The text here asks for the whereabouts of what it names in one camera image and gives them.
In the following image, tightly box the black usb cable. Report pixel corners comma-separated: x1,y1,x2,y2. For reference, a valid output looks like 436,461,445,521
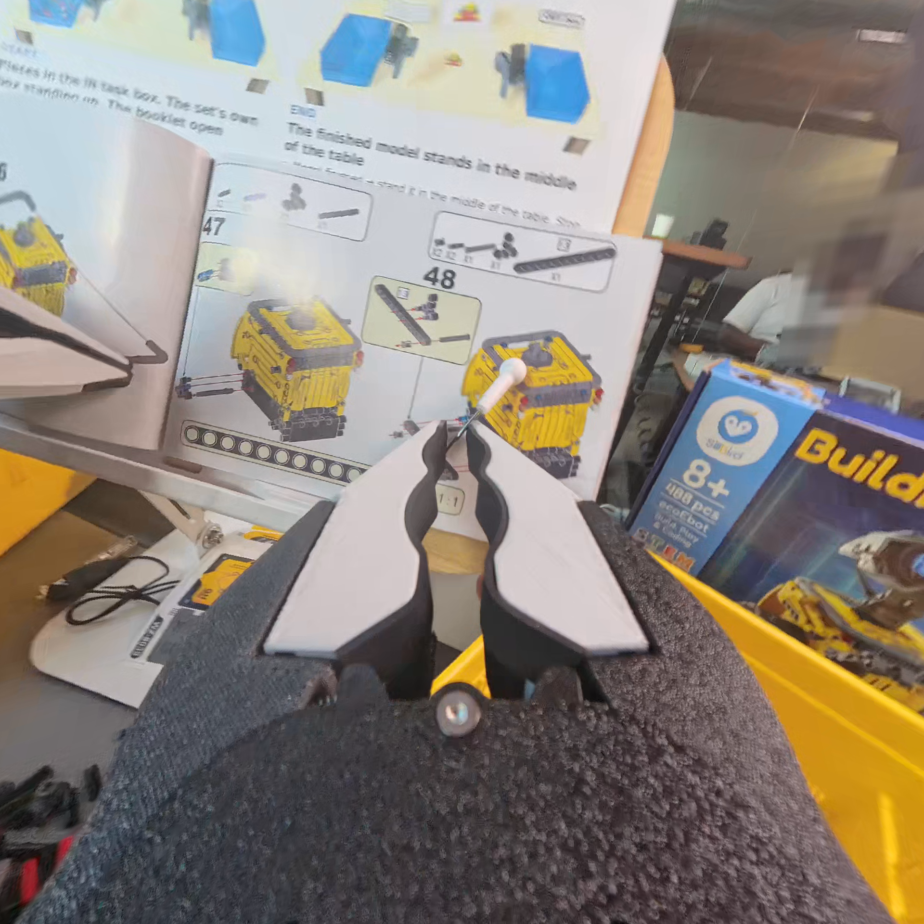
36,534,181,628

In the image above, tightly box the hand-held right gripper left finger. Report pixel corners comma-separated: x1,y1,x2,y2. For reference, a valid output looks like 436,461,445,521
261,420,450,700

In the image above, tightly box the blue robot kit box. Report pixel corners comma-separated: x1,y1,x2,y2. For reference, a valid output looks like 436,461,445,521
627,357,924,712

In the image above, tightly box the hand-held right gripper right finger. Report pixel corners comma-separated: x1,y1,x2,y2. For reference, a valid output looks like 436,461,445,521
465,426,651,701

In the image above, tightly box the background wooden table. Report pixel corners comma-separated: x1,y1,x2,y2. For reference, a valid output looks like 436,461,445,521
646,237,752,271

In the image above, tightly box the lego instruction booklet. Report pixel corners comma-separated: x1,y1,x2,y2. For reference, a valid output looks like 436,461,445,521
0,94,665,542

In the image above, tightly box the white pin with black tip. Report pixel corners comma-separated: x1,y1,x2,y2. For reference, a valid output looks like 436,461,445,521
455,357,528,441

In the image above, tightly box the pile of black red pins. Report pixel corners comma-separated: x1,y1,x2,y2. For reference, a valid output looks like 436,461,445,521
0,765,103,907

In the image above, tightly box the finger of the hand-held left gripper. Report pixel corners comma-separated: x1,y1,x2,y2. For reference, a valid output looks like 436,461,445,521
0,287,170,365
0,335,134,399

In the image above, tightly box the yellow grey sticker sheet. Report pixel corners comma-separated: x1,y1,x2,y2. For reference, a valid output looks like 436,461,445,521
130,527,286,661

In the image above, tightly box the printed task instruction sheet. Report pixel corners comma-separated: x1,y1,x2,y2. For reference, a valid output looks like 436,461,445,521
0,0,680,239

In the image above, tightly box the instruction sheet on white stand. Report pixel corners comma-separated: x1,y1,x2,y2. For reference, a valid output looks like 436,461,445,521
0,54,676,708

